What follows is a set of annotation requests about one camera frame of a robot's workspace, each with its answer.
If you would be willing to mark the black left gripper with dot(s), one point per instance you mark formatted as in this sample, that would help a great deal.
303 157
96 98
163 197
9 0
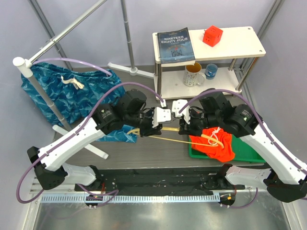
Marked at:
151 131

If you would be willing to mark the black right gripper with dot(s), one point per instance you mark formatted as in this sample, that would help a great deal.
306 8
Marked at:
189 129

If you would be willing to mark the orange shorts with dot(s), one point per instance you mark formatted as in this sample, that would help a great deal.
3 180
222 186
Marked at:
215 143

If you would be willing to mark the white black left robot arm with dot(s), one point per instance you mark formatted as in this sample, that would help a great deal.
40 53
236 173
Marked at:
49 162

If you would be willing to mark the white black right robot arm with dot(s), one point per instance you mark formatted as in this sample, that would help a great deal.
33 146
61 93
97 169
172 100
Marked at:
286 177

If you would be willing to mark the blue patterned shorts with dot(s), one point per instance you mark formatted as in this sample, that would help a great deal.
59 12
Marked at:
73 102

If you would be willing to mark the white patterned mug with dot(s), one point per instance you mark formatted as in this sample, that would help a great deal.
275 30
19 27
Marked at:
193 75

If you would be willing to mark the blue glass cup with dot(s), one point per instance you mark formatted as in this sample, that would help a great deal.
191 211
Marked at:
210 71

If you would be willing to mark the green plastic tray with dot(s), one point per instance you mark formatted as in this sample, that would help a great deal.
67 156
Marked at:
242 151

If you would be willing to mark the white two-tier shelf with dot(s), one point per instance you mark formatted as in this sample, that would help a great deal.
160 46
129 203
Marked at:
236 43

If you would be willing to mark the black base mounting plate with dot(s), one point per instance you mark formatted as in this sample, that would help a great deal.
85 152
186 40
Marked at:
191 181

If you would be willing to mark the Nineteen Eighty-Four book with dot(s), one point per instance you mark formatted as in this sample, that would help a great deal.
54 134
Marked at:
175 48

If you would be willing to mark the red cube power strip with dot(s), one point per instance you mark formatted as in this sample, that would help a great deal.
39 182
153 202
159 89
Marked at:
212 36

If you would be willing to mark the white clothes rack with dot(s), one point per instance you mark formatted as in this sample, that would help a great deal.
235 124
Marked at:
24 65

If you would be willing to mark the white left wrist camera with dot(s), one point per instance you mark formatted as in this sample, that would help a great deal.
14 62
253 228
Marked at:
161 114

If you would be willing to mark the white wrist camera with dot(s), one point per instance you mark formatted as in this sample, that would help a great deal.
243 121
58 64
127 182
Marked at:
161 114
178 111

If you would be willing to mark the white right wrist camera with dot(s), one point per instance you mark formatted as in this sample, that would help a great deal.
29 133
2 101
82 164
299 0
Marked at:
178 111

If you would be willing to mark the white slotted cable duct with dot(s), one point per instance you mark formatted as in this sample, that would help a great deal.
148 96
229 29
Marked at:
83 197

